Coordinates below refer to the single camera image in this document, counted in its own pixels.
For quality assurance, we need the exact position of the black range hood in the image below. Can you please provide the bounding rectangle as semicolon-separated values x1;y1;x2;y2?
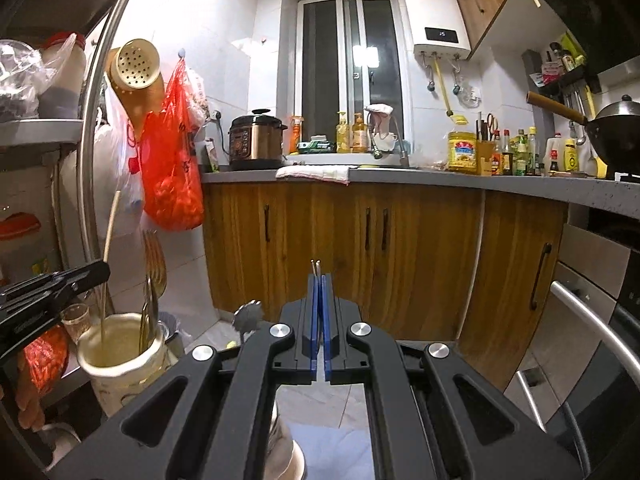
505;0;640;76

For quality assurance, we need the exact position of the yellow cooking oil bottle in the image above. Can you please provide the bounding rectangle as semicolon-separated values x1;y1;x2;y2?
446;131;478;175

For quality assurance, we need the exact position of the wooden kitchen base cabinet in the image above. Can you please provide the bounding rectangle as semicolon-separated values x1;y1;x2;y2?
202;180;571;391

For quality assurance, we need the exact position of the dark trash bin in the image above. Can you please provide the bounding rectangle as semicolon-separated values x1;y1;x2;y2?
157;310;186;361

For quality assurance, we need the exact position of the stainless built-in oven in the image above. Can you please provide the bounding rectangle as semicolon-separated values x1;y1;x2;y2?
500;220;640;480

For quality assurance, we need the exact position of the row of sauce bottles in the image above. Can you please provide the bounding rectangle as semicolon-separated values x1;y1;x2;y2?
492;127;586;177

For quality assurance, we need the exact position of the electric pressure cooker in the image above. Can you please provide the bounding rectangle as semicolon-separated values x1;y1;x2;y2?
227;108;288;171

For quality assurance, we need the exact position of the orange spray bottle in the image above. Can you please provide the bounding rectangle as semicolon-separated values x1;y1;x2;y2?
288;116;306;156

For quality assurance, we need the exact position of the white cloth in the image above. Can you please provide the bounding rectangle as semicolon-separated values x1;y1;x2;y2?
275;164;352;186

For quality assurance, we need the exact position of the clear plastic bag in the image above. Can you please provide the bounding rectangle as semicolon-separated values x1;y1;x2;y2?
0;40;41;121

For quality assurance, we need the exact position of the kitchen window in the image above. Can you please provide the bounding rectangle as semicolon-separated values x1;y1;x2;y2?
297;0;408;153

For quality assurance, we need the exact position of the cream floral ceramic utensil holder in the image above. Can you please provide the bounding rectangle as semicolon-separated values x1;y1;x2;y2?
76;311;307;480

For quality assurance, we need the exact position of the white plastic bag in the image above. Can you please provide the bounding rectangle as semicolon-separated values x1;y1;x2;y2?
95;85;146;236

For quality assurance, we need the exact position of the grey kitchen countertop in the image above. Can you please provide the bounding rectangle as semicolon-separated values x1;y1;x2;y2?
200;165;640;221

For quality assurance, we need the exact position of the bulky red plastic bag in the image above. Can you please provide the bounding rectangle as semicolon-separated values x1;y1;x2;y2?
15;327;71;431

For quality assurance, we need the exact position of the yellow dish soap bottle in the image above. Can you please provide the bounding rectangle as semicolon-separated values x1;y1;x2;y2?
336;111;351;154

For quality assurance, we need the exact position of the chrome metal storage rack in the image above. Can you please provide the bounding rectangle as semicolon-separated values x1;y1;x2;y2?
0;0;143;461

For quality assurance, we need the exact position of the orange dish soap bottle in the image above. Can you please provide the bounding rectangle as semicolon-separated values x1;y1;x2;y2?
351;112;368;153

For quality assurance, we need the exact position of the yellow knife block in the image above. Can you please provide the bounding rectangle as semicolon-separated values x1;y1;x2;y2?
475;112;501;177

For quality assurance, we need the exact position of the blue printed blanket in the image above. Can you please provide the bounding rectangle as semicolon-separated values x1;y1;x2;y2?
295;422;373;480

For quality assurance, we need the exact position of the clear plastic cup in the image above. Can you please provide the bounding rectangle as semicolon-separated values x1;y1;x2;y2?
60;302;92;346

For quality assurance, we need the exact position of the gold fork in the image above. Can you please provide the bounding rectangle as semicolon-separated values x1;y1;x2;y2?
142;230;168;356

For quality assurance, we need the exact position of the white water heater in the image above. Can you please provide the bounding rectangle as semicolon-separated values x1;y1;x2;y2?
401;0;473;60

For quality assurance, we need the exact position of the black wall spice rack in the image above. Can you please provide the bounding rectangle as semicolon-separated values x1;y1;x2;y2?
522;30;601;101

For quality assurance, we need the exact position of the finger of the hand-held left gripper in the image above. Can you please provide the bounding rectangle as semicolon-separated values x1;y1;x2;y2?
0;260;112;312

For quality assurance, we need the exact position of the white rag on faucet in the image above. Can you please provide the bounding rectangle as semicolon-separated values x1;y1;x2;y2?
364;102;401;153

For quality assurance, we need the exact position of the yellow perforated scoop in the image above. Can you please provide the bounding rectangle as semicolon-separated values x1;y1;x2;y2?
106;37;166;111

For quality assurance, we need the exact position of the black wok with wooden handle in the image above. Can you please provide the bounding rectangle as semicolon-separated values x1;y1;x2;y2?
526;91;640;181

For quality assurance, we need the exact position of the green box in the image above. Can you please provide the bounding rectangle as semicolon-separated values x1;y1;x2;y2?
297;136;335;155

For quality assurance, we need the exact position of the yellow gas hose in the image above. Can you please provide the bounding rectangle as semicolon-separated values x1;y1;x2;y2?
435;60;468;123

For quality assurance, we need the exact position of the hanging red plastic bag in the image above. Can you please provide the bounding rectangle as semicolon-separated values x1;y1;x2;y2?
141;57;206;232

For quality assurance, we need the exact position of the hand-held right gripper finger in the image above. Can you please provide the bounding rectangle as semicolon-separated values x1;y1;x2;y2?
321;274;586;480
47;274;320;480

